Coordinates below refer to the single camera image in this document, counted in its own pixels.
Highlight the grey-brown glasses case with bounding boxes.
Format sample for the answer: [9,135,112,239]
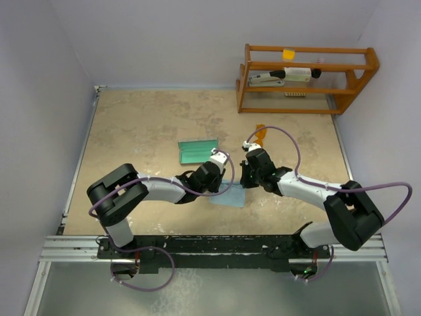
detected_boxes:
[178,138,218,165]

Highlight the light blue cleaning cloth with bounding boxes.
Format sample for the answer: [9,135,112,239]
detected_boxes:
[209,181,246,208]

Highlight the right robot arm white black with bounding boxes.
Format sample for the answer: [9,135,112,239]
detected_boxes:
[240,145,385,257]

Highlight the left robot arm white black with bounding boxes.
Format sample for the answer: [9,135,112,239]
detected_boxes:
[87,158,228,258]

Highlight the orange sunglasses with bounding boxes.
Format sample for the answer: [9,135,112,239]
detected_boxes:
[253,124,266,147]

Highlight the staples strip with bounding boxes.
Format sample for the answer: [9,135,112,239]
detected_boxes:
[284,92,307,97]

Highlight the white stapler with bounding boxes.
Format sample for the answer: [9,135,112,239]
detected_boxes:
[248,70,285,87]

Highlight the white red box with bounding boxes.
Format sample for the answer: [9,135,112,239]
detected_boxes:
[284,67,312,82]

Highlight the black round knob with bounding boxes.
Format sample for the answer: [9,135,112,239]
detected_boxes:
[311,68,322,79]

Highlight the yellow sticky note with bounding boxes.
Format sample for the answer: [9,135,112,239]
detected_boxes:
[282,48,295,62]

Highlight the wooden shelf rack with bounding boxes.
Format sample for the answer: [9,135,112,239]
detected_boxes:
[236,43,380,115]

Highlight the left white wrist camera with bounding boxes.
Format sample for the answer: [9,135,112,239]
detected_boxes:
[209,147,228,172]

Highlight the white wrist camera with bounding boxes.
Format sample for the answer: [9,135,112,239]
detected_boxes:
[209,147,228,172]
[242,141,262,153]

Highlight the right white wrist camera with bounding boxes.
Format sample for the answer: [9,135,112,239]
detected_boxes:
[242,141,262,153]

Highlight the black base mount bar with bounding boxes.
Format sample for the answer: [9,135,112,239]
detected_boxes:
[97,234,331,274]

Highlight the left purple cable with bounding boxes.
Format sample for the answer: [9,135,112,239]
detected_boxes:
[88,148,235,292]

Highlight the purple cable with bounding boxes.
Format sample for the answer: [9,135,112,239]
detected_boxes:
[88,148,235,292]
[243,125,413,285]

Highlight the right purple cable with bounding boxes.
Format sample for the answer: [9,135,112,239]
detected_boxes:
[243,125,413,285]

